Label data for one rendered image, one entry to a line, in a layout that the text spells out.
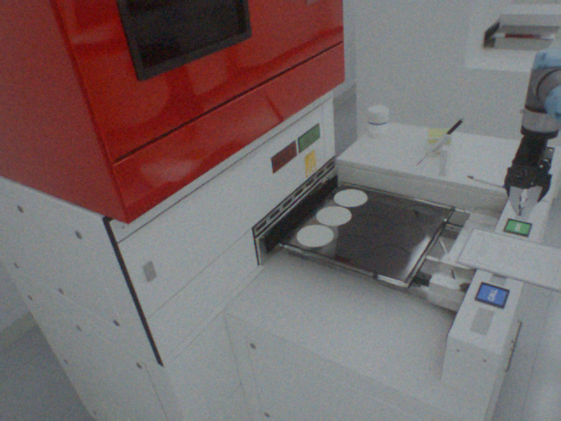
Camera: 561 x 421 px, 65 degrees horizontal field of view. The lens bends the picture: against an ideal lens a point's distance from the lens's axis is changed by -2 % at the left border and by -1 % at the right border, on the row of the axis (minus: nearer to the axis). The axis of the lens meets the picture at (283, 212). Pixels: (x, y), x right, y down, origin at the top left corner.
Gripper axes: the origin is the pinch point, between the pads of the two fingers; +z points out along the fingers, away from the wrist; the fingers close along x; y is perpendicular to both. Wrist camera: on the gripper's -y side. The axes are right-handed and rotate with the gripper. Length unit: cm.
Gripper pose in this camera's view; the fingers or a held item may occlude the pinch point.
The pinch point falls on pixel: (520, 212)
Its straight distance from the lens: 115.0
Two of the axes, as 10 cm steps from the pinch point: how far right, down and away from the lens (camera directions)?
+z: 1.0, 8.3, 5.4
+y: 5.5, -5.0, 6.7
